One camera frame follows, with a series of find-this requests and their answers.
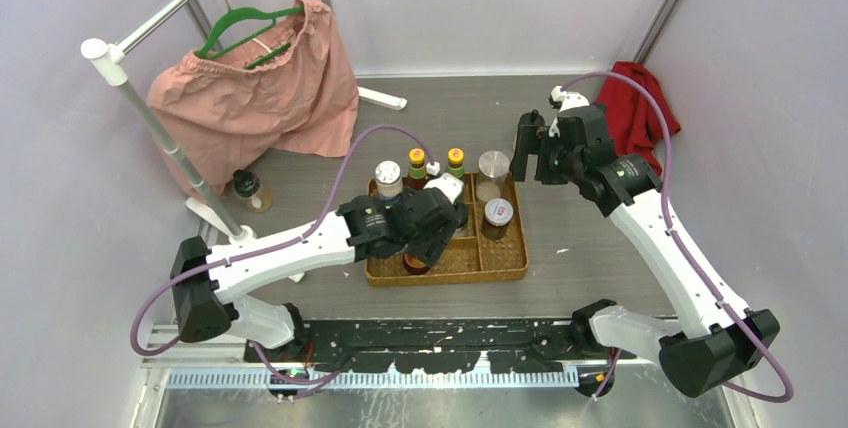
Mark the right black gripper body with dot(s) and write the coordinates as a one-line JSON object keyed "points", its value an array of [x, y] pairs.
{"points": [[561, 164]]}

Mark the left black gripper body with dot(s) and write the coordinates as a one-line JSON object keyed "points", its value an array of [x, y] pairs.
{"points": [[427, 249]]}

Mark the black lid spice grinder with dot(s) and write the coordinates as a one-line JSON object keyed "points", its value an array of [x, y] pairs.
{"points": [[463, 218]]}

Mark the yellow cap sauce bottle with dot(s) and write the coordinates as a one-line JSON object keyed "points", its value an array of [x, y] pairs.
{"points": [[417, 175], [455, 166]]}

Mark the silver lid tall glass jar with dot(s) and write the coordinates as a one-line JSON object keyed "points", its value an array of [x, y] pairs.
{"points": [[493, 168]]}

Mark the red lid sauce jar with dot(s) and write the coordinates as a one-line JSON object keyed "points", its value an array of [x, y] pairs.
{"points": [[413, 266]]}

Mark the woven divided tray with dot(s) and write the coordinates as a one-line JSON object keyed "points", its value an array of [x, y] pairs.
{"points": [[470, 259]]}

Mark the silver lid pepper jar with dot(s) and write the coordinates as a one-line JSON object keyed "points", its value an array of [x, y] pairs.
{"points": [[389, 182]]}

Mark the red cloth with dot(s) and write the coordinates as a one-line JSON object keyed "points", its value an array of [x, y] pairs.
{"points": [[633, 124]]}

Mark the white lid sauce jar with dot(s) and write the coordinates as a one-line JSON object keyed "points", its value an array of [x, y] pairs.
{"points": [[497, 215]]}

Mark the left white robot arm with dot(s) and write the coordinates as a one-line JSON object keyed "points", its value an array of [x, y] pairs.
{"points": [[213, 288]]}

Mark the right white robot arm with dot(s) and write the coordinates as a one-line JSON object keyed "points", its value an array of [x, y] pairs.
{"points": [[714, 336]]}

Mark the dark lid small jar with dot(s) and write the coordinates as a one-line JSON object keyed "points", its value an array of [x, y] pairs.
{"points": [[251, 191]]}

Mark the pink skirt garment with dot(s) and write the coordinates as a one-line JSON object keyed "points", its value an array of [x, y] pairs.
{"points": [[292, 89]]}

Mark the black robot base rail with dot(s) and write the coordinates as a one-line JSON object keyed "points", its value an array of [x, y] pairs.
{"points": [[442, 347]]}

